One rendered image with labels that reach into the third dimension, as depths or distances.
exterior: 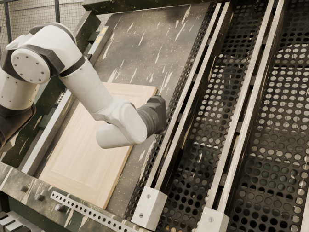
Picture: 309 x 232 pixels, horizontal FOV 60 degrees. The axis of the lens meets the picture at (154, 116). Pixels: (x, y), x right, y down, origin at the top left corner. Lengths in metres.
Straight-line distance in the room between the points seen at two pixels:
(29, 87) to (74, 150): 0.72
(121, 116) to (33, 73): 0.20
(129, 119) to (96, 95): 0.09
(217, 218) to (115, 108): 0.45
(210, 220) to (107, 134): 0.40
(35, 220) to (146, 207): 0.59
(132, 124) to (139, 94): 0.64
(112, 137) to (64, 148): 0.74
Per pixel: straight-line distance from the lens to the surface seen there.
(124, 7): 1.79
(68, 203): 1.18
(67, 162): 1.33
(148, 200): 0.95
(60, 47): 0.57
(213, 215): 0.85
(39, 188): 1.35
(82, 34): 1.90
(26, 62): 0.56
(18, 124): 0.80
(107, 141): 0.68
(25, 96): 0.69
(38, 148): 1.49
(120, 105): 0.62
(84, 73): 0.58
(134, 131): 0.63
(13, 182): 1.51
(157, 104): 0.79
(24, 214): 1.44
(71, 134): 1.40
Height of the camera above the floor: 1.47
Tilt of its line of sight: 13 degrees down
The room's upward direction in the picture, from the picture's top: straight up
